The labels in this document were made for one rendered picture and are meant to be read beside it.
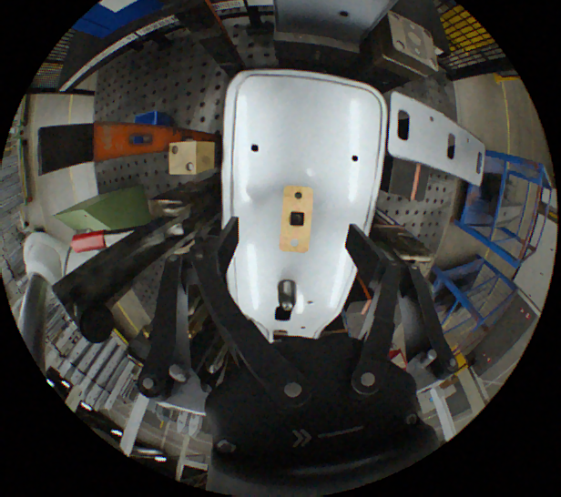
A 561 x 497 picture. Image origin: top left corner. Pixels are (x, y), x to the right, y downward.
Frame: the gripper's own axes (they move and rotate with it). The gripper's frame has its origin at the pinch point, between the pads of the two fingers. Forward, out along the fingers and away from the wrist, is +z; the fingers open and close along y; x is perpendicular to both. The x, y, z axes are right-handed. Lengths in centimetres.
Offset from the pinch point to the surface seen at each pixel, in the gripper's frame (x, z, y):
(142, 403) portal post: -355, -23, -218
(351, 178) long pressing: 5.5, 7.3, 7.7
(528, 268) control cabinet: -132, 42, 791
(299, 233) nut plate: -1.6, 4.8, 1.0
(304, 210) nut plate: 1.0, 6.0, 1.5
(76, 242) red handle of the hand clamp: 0.2, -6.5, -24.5
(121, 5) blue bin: 35.2, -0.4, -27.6
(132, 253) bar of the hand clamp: 0.1, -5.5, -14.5
